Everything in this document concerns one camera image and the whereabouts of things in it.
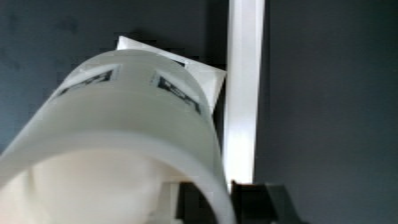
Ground white lamp shade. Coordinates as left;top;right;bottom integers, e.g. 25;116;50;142
0;50;236;224

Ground white lamp base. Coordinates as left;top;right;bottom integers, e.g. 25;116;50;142
117;36;226;109

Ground white table border frame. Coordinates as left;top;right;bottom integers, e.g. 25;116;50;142
222;0;265;184

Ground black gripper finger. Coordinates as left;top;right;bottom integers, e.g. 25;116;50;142
231;181;302;224

